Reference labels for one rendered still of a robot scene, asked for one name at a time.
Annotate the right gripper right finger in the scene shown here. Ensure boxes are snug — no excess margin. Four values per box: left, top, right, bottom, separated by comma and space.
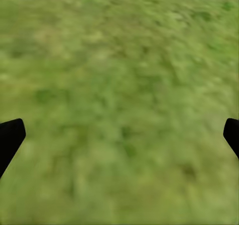
223, 118, 239, 158

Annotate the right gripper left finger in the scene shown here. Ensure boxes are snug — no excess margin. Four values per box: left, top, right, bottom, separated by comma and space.
0, 118, 26, 178

